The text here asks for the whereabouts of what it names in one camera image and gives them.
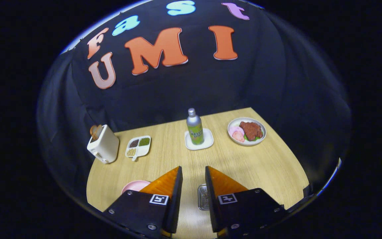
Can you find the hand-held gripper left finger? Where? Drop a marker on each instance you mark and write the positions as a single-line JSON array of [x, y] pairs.
[[177, 199]]

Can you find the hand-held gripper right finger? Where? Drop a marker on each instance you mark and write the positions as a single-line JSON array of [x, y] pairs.
[[211, 199]]

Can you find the pink plate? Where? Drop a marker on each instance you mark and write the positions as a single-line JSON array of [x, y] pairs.
[[134, 186]]

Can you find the white square coaster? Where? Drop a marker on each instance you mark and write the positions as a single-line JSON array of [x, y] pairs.
[[208, 141]]

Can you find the white sectioned dish with beans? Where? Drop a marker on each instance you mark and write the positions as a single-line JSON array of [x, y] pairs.
[[138, 146]]

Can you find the salmon pink ham slice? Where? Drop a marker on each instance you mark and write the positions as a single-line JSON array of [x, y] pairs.
[[239, 137]]

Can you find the green and silver bottle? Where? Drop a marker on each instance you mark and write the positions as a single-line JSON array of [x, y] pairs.
[[195, 127]]

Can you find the light pink ham slice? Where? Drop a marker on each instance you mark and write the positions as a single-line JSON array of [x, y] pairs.
[[235, 129]]

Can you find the green lettuce leaf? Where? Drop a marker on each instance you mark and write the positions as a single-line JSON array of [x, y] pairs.
[[259, 137]]

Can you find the brown fried meat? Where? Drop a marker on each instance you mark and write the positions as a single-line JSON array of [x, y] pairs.
[[251, 129]]

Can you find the white round plate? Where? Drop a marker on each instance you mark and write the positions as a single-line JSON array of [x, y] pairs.
[[235, 122]]

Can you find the white toaster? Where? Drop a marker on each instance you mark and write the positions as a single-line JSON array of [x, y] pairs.
[[106, 146]]

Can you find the brown bread slice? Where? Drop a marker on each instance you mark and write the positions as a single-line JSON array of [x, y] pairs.
[[95, 131]]

